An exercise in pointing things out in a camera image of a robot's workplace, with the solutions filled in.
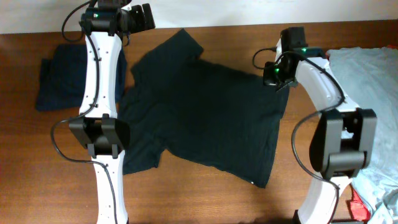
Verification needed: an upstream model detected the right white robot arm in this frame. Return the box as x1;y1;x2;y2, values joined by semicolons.
263;46;377;223

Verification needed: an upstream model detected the light blue t-shirt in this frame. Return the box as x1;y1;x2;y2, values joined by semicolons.
326;47;398;224

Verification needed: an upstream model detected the red garment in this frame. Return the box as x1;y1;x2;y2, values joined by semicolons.
346;44;398;222

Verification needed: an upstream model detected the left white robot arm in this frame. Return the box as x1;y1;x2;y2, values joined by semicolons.
68;1;155;223

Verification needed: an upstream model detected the dark green t-shirt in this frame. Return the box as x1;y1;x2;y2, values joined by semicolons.
118;30;289;188

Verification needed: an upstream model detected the folded navy blue garment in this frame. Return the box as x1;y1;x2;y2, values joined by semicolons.
35;43;128;112

